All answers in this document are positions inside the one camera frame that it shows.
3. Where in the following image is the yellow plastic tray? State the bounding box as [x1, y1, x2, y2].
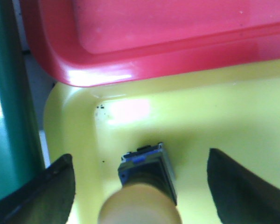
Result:
[44, 60, 280, 224]

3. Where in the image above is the green conveyor belt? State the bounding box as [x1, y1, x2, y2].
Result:
[0, 0, 45, 200]

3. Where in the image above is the red plastic tray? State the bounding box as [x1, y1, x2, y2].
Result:
[20, 0, 280, 87]

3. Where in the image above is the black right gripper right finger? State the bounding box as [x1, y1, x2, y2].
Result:
[207, 148, 280, 224]

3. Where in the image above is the yellow mushroom push button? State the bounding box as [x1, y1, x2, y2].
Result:
[98, 142, 182, 224]

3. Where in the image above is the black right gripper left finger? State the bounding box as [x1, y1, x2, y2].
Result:
[0, 154, 76, 224]

